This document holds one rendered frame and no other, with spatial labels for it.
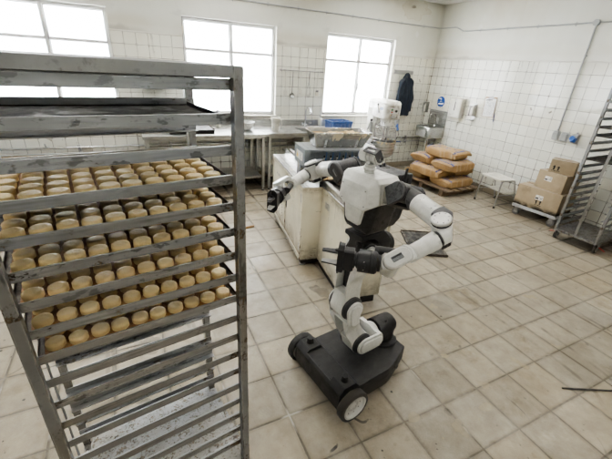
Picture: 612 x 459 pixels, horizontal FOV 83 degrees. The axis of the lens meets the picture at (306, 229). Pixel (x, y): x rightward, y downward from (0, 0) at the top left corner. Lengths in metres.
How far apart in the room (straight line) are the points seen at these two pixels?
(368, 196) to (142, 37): 4.59
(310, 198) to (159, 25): 3.50
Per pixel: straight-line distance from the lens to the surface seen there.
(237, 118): 1.04
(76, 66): 0.94
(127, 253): 1.10
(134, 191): 1.03
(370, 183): 1.64
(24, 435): 2.56
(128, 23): 5.72
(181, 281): 1.24
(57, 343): 1.27
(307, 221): 3.27
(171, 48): 5.75
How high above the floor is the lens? 1.83
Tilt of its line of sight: 25 degrees down
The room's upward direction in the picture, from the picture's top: 4 degrees clockwise
